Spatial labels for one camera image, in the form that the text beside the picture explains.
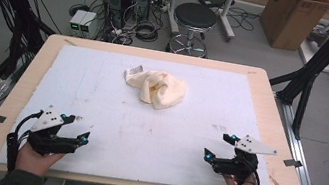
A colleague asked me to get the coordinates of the person's left hand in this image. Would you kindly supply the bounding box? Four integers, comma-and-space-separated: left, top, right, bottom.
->
14, 140, 67, 181

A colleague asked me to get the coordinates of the coil of black cable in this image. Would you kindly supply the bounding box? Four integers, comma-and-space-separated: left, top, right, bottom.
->
134, 20, 162, 45

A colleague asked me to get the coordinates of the flat black device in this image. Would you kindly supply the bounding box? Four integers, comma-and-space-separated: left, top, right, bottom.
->
196, 0, 237, 12

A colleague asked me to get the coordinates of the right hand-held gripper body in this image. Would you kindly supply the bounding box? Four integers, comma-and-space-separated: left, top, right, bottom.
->
210, 130, 280, 185

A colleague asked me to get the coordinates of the black metal frame stand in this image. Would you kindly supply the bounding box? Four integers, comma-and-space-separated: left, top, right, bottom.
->
260, 0, 329, 145

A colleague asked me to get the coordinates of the cream cloth towel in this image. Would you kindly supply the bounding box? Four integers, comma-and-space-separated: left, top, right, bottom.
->
119, 63, 190, 115

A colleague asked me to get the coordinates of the brown cardboard box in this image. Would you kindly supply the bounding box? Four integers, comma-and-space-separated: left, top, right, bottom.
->
255, 0, 329, 58

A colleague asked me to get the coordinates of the grey robot part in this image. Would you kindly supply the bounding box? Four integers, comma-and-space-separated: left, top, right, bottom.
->
306, 19, 329, 48

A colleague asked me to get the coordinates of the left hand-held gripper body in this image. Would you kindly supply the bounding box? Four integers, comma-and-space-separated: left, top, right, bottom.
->
24, 101, 84, 162

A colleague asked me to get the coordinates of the white power supply unit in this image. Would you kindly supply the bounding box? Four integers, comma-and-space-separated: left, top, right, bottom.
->
68, 8, 89, 34
77, 11, 98, 35

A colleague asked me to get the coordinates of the black round stool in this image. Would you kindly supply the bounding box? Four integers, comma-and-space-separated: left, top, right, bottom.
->
165, 0, 220, 60

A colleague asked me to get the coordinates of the white foam mat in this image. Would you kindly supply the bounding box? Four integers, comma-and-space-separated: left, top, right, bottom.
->
0, 35, 291, 185

